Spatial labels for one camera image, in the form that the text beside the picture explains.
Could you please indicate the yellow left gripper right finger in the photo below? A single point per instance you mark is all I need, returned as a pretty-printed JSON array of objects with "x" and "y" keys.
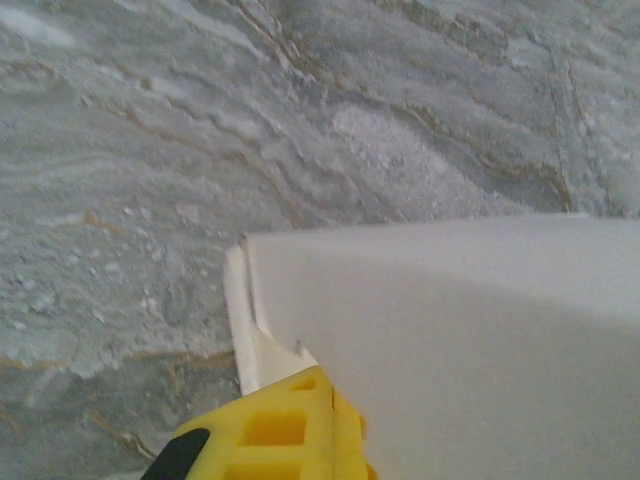
[{"x": 350, "y": 445}]

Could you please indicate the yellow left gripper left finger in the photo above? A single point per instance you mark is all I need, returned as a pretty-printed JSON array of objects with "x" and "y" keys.
[{"x": 280, "y": 435}]

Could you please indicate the white paper box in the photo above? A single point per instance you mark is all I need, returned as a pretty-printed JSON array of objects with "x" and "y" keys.
[{"x": 450, "y": 350}]

